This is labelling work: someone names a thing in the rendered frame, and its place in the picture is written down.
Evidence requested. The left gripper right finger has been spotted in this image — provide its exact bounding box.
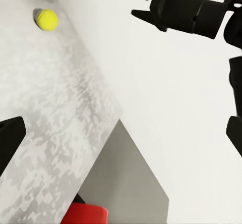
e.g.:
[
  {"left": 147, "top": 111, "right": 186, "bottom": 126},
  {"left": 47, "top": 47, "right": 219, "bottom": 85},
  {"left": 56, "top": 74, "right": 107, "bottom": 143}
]
[{"left": 226, "top": 116, "right": 242, "bottom": 157}]

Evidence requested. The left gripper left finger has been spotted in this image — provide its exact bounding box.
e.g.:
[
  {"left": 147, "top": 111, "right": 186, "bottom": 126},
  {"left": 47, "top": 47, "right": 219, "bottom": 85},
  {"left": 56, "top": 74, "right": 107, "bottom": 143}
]
[{"left": 0, "top": 116, "right": 26, "bottom": 176}]

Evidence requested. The tennis ball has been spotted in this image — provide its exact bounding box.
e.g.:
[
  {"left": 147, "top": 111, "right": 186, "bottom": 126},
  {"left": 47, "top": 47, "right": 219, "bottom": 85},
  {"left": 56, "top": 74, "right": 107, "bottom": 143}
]
[{"left": 36, "top": 9, "right": 58, "bottom": 32}]

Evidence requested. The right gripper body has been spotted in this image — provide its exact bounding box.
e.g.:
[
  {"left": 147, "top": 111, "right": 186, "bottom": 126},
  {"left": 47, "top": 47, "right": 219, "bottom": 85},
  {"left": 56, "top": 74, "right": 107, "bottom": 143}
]
[{"left": 149, "top": 0, "right": 204, "bottom": 33}]

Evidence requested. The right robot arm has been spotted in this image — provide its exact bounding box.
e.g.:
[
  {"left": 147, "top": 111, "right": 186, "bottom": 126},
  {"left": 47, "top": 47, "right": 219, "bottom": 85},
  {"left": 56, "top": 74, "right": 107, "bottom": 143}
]
[{"left": 131, "top": 0, "right": 242, "bottom": 118}]

